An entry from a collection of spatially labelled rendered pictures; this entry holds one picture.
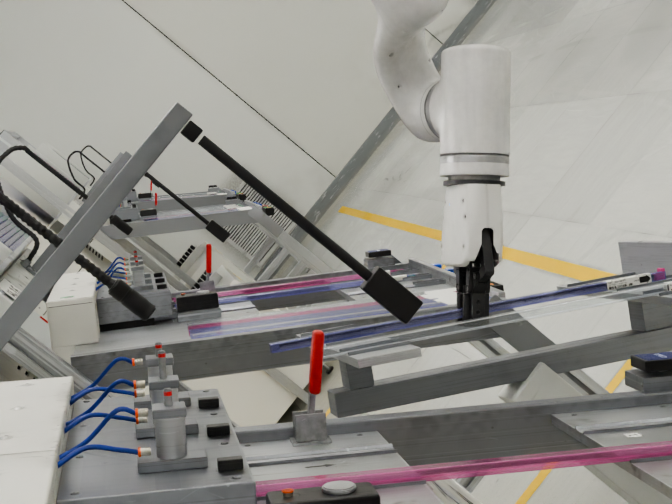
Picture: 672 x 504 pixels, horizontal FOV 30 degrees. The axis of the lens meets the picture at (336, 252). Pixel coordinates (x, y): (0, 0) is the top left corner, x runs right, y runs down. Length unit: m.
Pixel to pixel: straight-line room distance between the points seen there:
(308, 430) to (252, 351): 0.80
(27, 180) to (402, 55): 4.06
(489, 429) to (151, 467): 0.47
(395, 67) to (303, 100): 7.16
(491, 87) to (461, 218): 0.16
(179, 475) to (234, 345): 1.11
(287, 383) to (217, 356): 3.64
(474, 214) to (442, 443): 0.32
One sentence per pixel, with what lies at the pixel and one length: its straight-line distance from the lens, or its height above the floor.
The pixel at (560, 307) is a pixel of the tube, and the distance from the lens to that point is 1.44.
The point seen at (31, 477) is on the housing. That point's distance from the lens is 0.86.
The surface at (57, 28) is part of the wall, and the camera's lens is 8.66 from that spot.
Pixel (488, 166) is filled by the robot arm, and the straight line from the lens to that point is 1.49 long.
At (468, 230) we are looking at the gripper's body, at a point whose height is 0.99.
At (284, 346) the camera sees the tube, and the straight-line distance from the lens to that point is 1.46.
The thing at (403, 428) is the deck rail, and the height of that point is 0.97.
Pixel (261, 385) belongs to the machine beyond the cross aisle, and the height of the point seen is 0.22.
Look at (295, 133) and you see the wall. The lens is 8.69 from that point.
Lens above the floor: 1.36
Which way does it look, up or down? 10 degrees down
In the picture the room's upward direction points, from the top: 51 degrees counter-clockwise
